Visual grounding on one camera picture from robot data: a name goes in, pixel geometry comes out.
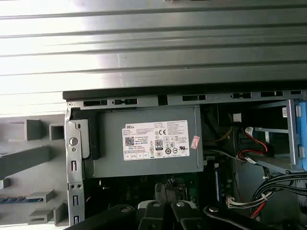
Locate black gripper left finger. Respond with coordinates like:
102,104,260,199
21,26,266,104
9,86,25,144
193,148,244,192
69,183,166,230

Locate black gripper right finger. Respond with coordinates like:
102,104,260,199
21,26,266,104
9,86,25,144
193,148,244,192
167,182,307,230

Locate blue RAM stick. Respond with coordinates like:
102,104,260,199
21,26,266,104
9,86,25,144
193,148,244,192
214,165,222,202

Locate grey power supply white label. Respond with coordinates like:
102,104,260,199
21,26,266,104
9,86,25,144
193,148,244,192
83,106,204,179

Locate black open PC case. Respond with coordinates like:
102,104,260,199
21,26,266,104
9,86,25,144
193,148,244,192
61,90,307,230

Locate grey metal disk bay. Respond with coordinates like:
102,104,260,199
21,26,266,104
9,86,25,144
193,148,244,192
239,99,307,173

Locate grey parts rack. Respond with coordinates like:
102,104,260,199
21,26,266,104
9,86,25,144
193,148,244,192
0,118,71,227

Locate blue disk carrier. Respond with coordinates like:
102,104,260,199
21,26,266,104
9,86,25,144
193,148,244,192
294,100,307,172

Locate black wire bundle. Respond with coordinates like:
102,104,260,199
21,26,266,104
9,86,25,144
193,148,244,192
249,172,307,219

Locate yellow wire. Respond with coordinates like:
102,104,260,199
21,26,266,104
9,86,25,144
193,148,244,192
214,116,235,143

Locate red and black wire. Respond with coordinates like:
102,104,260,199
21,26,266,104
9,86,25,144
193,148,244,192
238,138,270,160

